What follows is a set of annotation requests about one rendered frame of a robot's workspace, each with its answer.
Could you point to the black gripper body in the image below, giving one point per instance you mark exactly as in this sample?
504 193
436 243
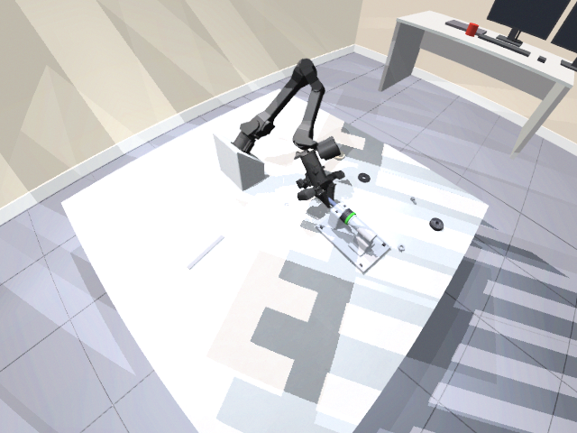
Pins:
318 179

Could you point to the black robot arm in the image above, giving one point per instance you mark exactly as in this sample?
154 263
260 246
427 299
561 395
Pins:
259 126

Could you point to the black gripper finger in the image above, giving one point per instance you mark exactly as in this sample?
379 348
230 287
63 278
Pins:
324 198
330 191

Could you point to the black rubber washer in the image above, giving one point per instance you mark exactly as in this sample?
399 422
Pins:
362 176

